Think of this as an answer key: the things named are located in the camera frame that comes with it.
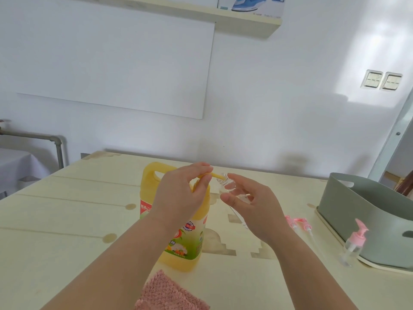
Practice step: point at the person's left hand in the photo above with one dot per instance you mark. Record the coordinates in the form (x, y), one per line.
(180, 200)

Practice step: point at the person's right hand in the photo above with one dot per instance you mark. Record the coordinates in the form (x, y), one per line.
(261, 216)

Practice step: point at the yellow detergent jug with pump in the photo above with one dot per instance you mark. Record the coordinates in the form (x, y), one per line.
(148, 190)

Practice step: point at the small clear plastic bottle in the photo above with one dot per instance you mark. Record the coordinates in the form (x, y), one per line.
(349, 253)
(224, 182)

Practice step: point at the pink textured cloth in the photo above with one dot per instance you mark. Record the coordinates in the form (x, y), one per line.
(164, 293)

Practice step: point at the grey-green plastic basket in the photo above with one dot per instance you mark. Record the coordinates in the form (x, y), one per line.
(364, 216)

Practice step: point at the person's right forearm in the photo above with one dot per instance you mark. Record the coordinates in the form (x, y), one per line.
(309, 280)

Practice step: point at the person's left forearm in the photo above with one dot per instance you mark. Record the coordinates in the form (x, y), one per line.
(113, 274)

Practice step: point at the white iron packaging box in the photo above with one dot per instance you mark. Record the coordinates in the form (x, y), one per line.
(251, 6)

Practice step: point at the grey metal pipe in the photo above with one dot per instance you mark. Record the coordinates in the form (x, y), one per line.
(48, 137)

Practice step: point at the dark wooden chair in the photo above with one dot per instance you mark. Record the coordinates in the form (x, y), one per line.
(406, 187)

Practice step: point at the white tablecloth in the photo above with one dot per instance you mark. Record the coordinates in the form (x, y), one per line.
(19, 167)

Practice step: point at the red pipe valve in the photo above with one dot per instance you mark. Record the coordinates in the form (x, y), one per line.
(4, 123)

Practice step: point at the white door frame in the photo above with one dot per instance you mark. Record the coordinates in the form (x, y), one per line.
(390, 142)

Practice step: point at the white wall board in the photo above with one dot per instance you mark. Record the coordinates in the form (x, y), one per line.
(113, 58)

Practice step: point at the white wall switch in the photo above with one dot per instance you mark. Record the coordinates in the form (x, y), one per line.
(372, 79)
(391, 81)

